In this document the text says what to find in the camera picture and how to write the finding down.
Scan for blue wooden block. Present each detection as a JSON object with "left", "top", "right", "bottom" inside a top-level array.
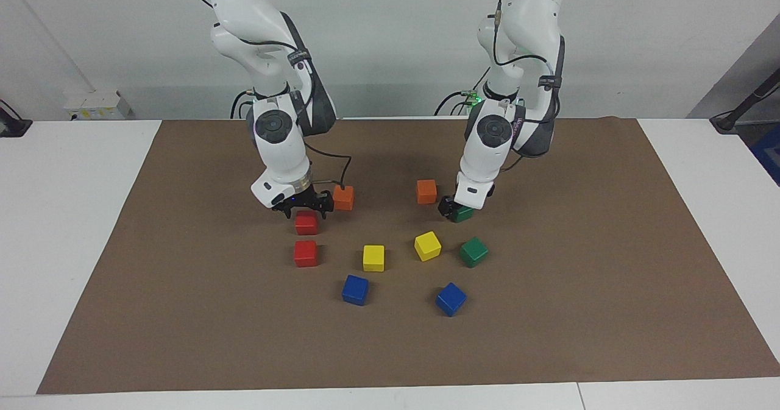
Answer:
[
  {"left": 341, "top": 275, "right": 370, "bottom": 306},
  {"left": 435, "top": 282, "right": 468, "bottom": 317}
]

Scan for brown table mat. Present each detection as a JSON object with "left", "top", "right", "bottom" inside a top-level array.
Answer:
[{"left": 37, "top": 116, "right": 780, "bottom": 395}]

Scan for white power strip box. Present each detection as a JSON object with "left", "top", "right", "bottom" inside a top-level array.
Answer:
[{"left": 64, "top": 90, "right": 135, "bottom": 120}]

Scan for black stand with pole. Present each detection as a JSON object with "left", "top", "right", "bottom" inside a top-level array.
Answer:
[{"left": 710, "top": 69, "right": 780, "bottom": 133}]

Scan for blue box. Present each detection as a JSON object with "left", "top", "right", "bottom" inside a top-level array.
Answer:
[{"left": 750, "top": 124, "right": 780, "bottom": 185}]

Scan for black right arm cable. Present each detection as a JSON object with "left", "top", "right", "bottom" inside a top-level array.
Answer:
[{"left": 175, "top": 0, "right": 353, "bottom": 190}]

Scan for black base cables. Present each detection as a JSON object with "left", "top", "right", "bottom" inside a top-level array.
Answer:
[
  {"left": 434, "top": 69, "right": 488, "bottom": 117},
  {"left": 230, "top": 90, "right": 254, "bottom": 119}
]

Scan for black clamp mount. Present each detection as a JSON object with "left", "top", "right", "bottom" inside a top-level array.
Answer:
[{"left": 0, "top": 99, "right": 32, "bottom": 138}]

